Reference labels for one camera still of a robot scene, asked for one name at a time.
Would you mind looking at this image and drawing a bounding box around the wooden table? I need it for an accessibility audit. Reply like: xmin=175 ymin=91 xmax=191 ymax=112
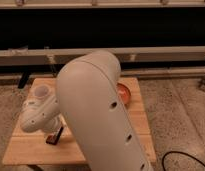
xmin=2 ymin=77 xmax=156 ymax=165

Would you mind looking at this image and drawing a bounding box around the grey metal rail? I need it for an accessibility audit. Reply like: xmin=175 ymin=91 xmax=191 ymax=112
xmin=0 ymin=46 xmax=205 ymax=66

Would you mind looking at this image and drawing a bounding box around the translucent plastic cup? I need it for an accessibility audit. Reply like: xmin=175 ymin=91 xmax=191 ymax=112
xmin=32 ymin=84 xmax=51 ymax=99

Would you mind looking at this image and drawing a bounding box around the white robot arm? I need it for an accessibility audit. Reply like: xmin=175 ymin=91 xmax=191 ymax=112
xmin=20 ymin=51 xmax=153 ymax=171

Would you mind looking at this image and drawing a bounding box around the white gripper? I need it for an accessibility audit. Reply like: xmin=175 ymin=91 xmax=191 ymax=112
xmin=46 ymin=117 xmax=64 ymax=145

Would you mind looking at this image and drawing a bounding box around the orange bowl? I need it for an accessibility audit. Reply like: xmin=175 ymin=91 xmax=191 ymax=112
xmin=117 ymin=83 xmax=131 ymax=105

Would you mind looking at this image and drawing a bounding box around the dark red eraser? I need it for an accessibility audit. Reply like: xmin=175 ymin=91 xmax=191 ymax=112
xmin=46 ymin=135 xmax=53 ymax=144

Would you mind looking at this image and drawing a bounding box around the black floor cable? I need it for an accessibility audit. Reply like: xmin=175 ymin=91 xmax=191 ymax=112
xmin=161 ymin=150 xmax=205 ymax=171

